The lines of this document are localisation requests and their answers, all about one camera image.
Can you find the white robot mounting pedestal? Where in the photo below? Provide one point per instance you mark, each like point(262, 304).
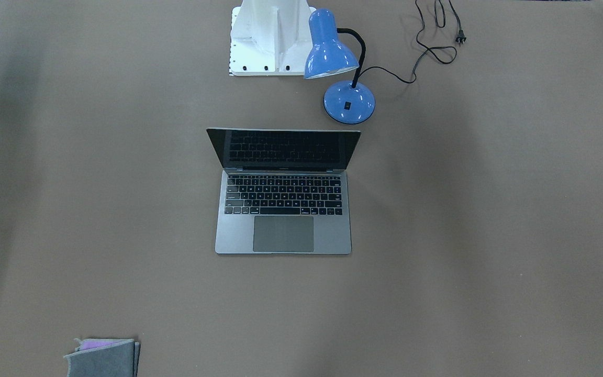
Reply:
point(270, 38)

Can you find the folded grey cloth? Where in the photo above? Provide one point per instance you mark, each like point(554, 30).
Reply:
point(104, 357)

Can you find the blue desk lamp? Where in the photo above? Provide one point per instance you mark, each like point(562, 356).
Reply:
point(336, 51)

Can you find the grey laptop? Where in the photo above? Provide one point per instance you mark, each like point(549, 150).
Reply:
point(283, 191)

